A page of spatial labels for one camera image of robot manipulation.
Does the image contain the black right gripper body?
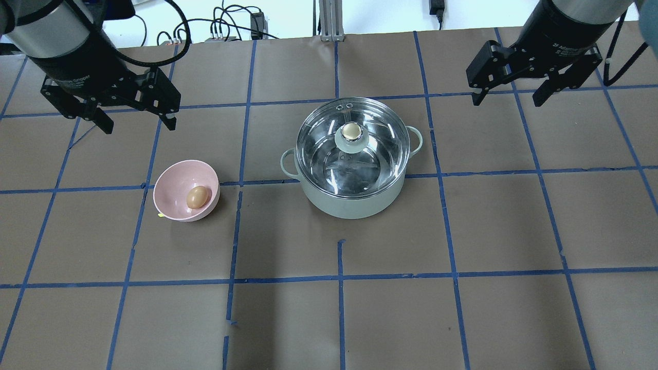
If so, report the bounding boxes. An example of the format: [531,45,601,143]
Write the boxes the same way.
[466,41,602,91]

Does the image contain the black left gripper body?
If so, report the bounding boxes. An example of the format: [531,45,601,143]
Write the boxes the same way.
[41,67,181,117]

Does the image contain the brown egg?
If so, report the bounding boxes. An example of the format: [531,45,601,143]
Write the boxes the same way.
[186,186,210,209]

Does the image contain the glass pot lid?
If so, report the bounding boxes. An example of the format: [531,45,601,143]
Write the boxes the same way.
[295,98,418,199]

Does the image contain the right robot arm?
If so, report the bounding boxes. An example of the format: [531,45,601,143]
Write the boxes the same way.
[466,1,631,107]

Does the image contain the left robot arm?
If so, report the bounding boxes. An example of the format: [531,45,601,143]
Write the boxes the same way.
[2,1,190,134]

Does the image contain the pale green electric pot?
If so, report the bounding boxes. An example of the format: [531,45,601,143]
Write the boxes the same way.
[280,121,425,219]

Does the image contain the pink bowl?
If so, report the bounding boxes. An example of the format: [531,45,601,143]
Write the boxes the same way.
[153,159,220,222]

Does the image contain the black power adapter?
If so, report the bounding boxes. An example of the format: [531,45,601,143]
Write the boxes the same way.
[250,11,266,40]

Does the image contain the aluminium frame post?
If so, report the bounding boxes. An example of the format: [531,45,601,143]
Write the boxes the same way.
[319,0,345,42]

